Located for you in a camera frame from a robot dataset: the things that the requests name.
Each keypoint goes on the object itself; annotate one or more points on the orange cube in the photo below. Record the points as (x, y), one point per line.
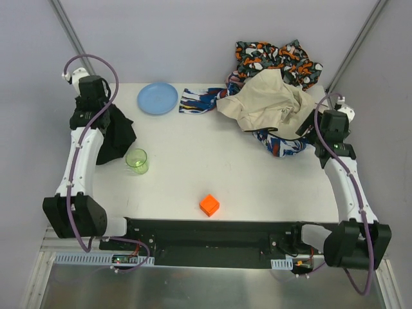
(209, 205)

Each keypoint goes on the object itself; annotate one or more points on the left aluminium frame post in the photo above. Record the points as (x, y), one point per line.
(67, 26)

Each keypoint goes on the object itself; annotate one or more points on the pink patterned cloth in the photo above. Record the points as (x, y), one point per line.
(232, 78)

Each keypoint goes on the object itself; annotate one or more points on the aluminium frame post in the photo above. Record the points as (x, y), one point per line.
(67, 26)
(363, 33)

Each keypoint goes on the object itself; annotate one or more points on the green transparent plastic cup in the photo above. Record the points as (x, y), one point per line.
(137, 160)

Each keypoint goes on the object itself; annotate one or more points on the blue white patterned cloth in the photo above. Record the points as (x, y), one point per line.
(199, 101)

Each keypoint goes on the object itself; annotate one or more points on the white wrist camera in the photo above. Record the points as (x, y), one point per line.
(74, 76)
(342, 107)

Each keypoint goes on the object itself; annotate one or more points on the orange grey camouflage cloth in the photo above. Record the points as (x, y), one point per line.
(291, 60)

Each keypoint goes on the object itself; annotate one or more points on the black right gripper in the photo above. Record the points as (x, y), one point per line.
(304, 127)

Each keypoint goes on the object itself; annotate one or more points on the beige cloth with black trim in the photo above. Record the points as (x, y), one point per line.
(266, 102)

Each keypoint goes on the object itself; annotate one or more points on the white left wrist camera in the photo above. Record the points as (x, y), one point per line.
(74, 76)

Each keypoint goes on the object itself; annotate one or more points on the right aluminium frame post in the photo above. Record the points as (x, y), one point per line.
(363, 33)

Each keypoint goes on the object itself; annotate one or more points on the blue plastic plate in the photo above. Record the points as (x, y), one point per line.
(157, 98)

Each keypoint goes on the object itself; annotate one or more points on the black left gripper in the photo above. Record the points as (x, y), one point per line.
(116, 134)

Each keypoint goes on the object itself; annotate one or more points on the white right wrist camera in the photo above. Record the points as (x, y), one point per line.
(342, 107)

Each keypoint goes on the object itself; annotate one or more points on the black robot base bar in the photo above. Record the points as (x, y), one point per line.
(215, 244)

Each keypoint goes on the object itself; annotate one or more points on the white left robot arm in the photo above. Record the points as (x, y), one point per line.
(100, 133)

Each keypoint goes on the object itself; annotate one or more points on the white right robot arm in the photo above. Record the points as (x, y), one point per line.
(359, 240)

